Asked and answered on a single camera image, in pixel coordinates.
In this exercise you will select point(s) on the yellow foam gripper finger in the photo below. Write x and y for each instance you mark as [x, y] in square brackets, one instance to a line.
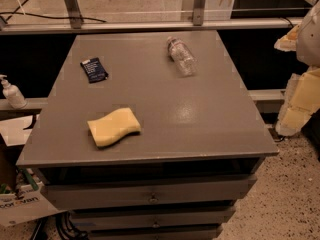
[301, 101]
[288, 42]

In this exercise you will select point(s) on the clear plastic water bottle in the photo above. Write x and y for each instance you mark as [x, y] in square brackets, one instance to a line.
[182, 56]

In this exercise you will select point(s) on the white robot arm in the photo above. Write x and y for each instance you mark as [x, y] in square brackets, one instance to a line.
[308, 41]

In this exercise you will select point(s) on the white pump dispenser bottle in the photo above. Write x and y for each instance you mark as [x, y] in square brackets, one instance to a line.
[12, 93]

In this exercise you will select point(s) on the grey drawer cabinet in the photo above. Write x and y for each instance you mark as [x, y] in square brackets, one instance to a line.
[201, 140]

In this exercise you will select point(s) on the dark blue snack packet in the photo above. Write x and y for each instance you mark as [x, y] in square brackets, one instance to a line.
[94, 70]

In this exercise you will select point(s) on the yellow sponge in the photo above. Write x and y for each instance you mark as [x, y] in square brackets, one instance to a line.
[114, 126]

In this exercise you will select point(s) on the white paper sheet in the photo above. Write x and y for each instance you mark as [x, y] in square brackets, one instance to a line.
[17, 131]

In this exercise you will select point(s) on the white cardboard box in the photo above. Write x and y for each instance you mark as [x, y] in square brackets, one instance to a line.
[31, 206]

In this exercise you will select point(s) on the metal frame rail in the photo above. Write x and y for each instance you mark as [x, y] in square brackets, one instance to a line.
[93, 16]

